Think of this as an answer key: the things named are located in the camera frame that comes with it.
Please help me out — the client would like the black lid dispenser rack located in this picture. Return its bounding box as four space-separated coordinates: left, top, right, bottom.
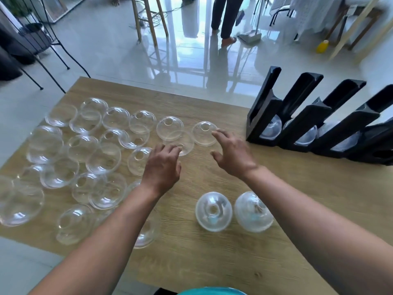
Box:
246 66 393 166

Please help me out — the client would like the person's left hand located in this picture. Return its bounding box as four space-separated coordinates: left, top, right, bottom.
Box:
140 144 182 198

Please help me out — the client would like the teal shirt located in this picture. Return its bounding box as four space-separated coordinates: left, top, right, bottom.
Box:
177 287 248 295

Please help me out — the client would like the white dustpan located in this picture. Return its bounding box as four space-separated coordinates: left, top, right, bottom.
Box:
238 0 268 44

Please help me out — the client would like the wooden side table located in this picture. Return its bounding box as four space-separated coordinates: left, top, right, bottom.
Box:
325 0 388 51

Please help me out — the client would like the person's right hand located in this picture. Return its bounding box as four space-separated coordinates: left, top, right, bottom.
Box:
210 129 260 179

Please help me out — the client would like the person's left forearm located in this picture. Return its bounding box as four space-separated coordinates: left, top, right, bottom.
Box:
29 181 161 295

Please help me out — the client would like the black chair frame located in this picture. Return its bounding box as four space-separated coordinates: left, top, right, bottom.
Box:
269 3 296 27

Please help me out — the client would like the white patterned cloth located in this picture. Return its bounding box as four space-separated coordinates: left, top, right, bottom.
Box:
289 0 346 35

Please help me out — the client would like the spread of clear dome lids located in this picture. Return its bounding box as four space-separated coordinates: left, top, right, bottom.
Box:
0 98 219 250

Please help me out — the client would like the black metal chair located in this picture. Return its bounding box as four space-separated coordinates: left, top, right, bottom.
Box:
0 0 91 94

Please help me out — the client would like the clear lid stack in rack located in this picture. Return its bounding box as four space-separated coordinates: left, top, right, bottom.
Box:
259 115 282 140
318 121 360 152
283 119 318 145

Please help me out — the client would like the person's right forearm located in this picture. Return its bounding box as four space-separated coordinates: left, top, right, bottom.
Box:
243 165 393 295

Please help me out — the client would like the nested clear lid stack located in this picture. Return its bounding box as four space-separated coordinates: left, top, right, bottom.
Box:
195 191 233 233
234 191 274 233

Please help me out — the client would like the wooden stool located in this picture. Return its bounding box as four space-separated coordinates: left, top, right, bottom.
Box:
131 0 169 48

